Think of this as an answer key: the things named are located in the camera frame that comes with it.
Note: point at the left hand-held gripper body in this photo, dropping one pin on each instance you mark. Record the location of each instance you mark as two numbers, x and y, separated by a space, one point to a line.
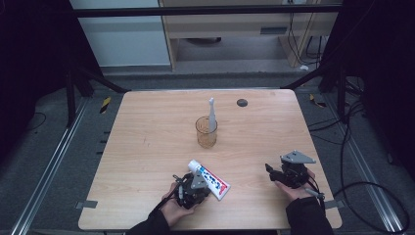
192 196

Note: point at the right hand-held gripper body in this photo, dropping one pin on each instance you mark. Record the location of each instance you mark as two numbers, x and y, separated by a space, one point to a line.
293 174

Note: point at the white toothpaste tube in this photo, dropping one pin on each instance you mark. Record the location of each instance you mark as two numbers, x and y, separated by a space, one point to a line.
212 181

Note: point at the amber glass cup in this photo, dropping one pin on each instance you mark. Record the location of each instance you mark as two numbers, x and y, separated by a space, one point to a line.
205 138

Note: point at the white electric toothbrush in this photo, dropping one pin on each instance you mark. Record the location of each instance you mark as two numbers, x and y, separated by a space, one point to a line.
212 117

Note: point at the person's right hand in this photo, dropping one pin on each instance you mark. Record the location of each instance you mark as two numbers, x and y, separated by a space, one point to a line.
298 194

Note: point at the person's left hand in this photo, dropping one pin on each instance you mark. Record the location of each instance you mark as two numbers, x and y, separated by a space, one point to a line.
173 212

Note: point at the grey tape piece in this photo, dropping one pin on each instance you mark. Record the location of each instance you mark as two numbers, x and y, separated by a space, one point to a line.
335 204
86 204

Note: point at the grey round table grommet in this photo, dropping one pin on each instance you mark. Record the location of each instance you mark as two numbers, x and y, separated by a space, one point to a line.
242 103

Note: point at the yellow black tape strip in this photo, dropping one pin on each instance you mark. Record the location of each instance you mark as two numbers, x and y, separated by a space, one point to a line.
317 102
105 105

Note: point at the black metal stand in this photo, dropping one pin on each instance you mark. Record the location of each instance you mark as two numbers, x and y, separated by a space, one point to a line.
69 98
341 98

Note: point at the small white floor object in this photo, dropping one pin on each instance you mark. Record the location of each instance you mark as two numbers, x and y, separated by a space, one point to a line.
304 67

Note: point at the black curtain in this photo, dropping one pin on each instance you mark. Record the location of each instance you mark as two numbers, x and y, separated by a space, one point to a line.
385 65
29 65

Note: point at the white cabinet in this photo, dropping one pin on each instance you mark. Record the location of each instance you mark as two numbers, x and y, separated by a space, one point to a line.
124 42

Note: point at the light wooden desk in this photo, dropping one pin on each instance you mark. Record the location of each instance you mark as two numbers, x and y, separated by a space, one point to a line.
228 26

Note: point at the aluminium floor rail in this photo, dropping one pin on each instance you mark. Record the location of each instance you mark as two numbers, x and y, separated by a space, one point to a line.
49 169
365 169

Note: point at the black horizontal frame bar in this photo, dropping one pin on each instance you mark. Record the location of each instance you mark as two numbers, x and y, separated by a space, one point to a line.
195 11

